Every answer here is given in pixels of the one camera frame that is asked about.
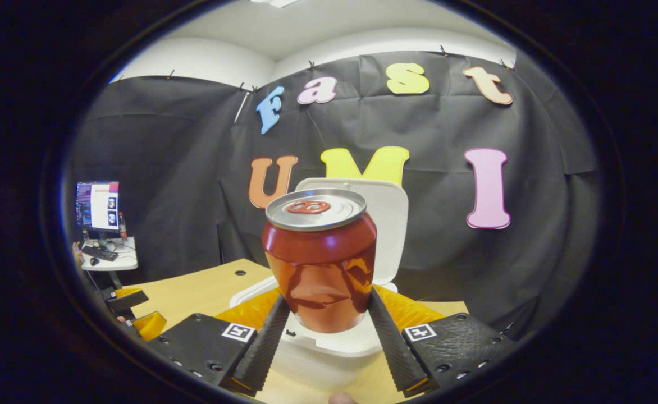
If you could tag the white desktop garbage bin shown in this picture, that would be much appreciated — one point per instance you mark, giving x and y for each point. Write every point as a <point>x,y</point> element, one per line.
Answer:
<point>388,224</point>

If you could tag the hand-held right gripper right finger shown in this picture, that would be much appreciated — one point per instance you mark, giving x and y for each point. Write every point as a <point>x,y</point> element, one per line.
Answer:
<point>393,348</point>

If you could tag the white side table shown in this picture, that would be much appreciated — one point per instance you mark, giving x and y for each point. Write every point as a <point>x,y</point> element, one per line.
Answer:
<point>126,261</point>

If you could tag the black keyboard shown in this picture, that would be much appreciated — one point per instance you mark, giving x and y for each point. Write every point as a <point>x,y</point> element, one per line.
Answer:
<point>100,253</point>

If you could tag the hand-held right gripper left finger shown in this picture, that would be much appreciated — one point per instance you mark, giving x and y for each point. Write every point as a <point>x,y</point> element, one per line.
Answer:
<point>264,350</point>

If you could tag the red pop can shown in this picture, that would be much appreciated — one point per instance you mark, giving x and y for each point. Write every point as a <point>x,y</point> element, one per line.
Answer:
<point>318,264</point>

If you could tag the computer monitor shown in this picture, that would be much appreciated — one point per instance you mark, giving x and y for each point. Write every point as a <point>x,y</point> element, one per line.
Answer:
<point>97,205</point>

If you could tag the red bottle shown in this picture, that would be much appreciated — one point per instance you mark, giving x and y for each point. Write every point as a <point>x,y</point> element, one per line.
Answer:
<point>122,225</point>

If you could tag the long ceiling light panel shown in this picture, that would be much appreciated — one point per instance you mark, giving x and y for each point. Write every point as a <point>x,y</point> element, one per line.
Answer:
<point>275,2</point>

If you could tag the wooden desktop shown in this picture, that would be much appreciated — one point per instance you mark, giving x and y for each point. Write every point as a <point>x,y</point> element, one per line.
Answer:
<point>205,286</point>

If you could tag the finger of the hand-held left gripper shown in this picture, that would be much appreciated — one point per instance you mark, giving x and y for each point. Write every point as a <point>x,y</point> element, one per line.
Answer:
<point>128,302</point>
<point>150,324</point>

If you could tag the black backdrop cloth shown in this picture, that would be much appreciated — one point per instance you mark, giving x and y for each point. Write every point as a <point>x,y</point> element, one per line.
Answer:
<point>430,129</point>

